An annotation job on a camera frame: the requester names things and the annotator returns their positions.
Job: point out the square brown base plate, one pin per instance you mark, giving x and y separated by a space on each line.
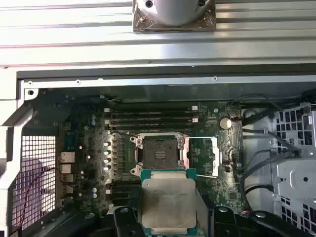
138 22

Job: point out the square black chip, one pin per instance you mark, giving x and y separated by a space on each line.
232 196

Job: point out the round coin battery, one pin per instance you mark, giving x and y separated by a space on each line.
225 122

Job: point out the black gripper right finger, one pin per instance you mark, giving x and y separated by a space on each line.
224 222

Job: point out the blue port connector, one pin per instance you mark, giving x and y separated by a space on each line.
69 141

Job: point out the silver green CPU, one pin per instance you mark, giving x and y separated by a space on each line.
168 197

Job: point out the CPU socket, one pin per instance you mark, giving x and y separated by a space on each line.
160 148

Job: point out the silver port block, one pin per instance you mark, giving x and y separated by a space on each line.
66 168
67 178
67 157
67 189

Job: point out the grey metal drive cage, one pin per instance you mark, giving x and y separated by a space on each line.
296 177

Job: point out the black grey PC case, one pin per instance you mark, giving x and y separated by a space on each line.
148 74

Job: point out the silver capacitor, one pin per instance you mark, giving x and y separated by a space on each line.
94 190
106 160
106 152
106 168
94 195
106 144

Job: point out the black RAM slot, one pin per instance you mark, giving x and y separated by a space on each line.
126 198
150 127
150 114
150 107
126 183
150 120
126 193
126 188

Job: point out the green motherboard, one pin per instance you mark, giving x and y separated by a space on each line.
205 190

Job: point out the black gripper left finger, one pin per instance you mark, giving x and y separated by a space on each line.
126 222

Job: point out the metal socket cover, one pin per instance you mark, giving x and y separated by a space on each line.
215 158

